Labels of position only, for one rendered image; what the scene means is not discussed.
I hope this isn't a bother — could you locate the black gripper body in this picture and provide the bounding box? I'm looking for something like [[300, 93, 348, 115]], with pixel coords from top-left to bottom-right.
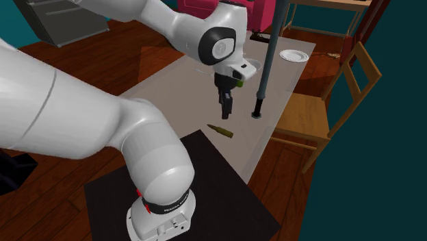
[[213, 72, 235, 99]]

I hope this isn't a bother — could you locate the olive brass pointed cylinder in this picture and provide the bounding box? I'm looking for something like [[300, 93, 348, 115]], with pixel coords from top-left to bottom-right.
[[206, 123, 235, 140]]

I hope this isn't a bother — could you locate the clear glass bowl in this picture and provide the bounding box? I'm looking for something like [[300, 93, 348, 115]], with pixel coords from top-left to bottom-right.
[[245, 58, 263, 73]]

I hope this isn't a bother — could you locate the grey table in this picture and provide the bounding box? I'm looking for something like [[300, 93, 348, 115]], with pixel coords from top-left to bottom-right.
[[119, 31, 317, 185]]

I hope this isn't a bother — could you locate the grey pole with black foot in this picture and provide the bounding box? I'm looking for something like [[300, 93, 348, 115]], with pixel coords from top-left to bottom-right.
[[250, 0, 290, 120]]

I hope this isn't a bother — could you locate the pink sofa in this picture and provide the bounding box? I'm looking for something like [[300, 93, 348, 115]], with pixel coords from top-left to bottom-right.
[[176, 0, 279, 34]]

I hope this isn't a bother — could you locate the white plate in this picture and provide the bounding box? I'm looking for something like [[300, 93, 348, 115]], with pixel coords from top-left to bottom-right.
[[279, 49, 310, 64]]

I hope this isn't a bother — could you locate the wooden chair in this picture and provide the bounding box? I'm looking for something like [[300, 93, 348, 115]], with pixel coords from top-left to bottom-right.
[[269, 41, 383, 175]]

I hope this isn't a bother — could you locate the light wooden table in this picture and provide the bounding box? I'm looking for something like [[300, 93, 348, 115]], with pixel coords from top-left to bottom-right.
[[279, 0, 374, 38]]

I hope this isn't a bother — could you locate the grey metal cabinet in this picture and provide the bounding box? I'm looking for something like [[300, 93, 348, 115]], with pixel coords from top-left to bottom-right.
[[12, 0, 111, 49]]

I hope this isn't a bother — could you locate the dark red door frame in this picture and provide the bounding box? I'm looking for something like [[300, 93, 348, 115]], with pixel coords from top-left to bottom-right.
[[339, 0, 392, 65]]

